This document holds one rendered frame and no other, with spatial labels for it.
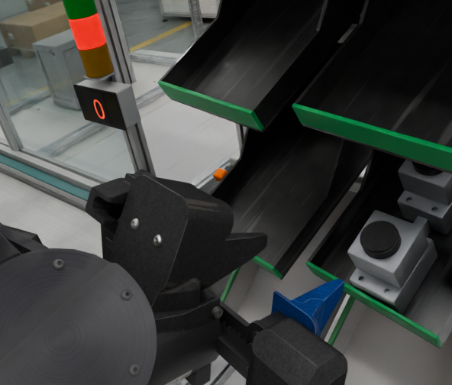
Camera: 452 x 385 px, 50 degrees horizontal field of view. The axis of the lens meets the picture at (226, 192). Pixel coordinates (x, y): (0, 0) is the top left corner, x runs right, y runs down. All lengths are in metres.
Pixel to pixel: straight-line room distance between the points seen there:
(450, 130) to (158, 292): 0.22
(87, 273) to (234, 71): 0.33
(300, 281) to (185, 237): 0.41
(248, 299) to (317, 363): 0.45
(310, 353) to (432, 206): 0.26
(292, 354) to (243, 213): 0.34
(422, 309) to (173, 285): 0.26
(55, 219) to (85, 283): 1.04
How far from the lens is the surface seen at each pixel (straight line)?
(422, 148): 0.32
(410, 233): 0.41
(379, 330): 0.59
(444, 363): 0.56
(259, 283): 0.65
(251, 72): 0.45
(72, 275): 0.16
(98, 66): 0.89
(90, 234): 1.10
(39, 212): 1.25
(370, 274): 0.43
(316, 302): 0.28
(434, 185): 0.43
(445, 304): 0.44
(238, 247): 0.33
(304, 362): 0.22
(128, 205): 0.25
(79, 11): 0.87
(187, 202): 0.22
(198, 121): 1.61
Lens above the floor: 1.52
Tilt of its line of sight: 33 degrees down
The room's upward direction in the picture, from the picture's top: 11 degrees counter-clockwise
